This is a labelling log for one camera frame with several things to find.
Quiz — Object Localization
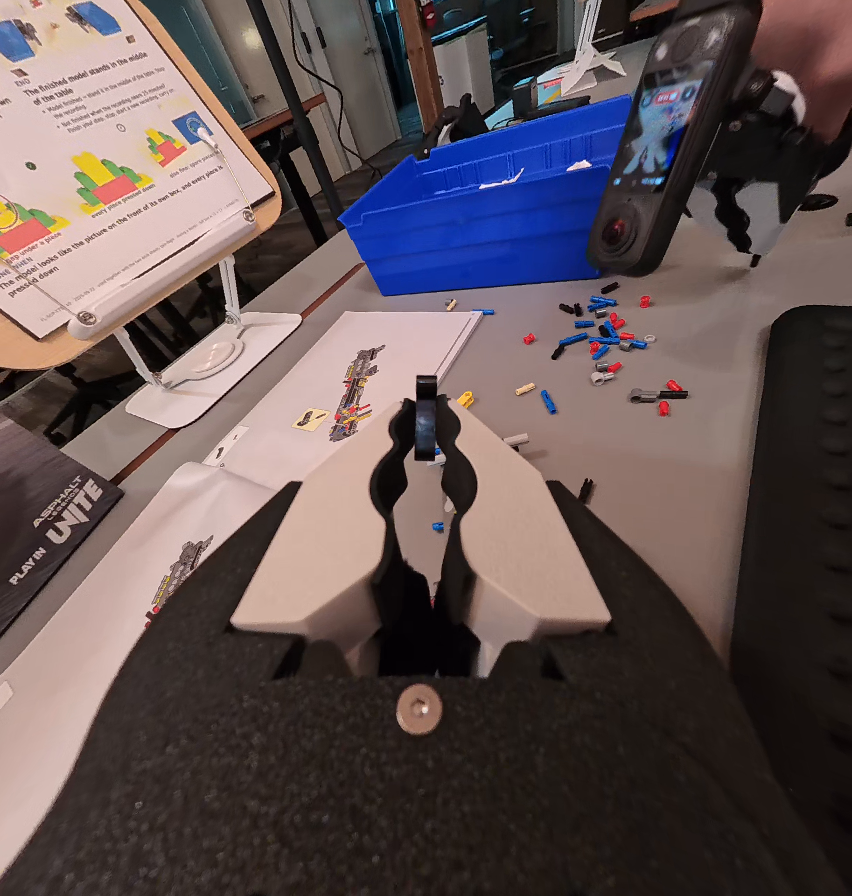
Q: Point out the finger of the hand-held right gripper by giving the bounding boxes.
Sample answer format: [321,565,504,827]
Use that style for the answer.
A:
[730,175,812,268]
[686,178,731,228]

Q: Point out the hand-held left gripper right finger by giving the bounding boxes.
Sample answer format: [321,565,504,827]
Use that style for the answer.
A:
[433,396,614,678]

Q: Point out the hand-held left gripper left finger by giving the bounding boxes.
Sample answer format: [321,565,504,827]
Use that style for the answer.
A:
[229,399,435,678]

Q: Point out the black angled lego beam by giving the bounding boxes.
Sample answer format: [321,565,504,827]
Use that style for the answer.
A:
[413,374,440,463]

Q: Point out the white lego instruction booklet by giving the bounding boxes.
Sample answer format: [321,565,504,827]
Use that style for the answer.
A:
[0,310,484,837]

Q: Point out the scattered loose lego pieces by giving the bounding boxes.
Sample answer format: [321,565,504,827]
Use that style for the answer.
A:
[523,280,659,388]

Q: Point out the black lego set box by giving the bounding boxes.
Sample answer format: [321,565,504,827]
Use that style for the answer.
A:
[0,402,126,660]

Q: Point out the person's right hand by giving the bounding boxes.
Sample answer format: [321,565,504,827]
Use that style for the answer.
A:
[751,0,852,144]

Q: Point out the blue plastic bin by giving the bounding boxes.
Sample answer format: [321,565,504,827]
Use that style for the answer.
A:
[337,94,635,297]

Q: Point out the black bundled object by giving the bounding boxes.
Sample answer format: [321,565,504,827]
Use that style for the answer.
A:
[419,93,490,161]

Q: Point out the wooden support column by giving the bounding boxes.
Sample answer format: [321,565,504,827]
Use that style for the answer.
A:
[396,0,446,121]

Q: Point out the white document stand with sheet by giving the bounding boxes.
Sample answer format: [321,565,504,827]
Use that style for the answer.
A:
[0,0,283,372]

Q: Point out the black tripod pole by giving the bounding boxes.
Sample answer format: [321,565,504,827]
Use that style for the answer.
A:
[246,0,330,247]

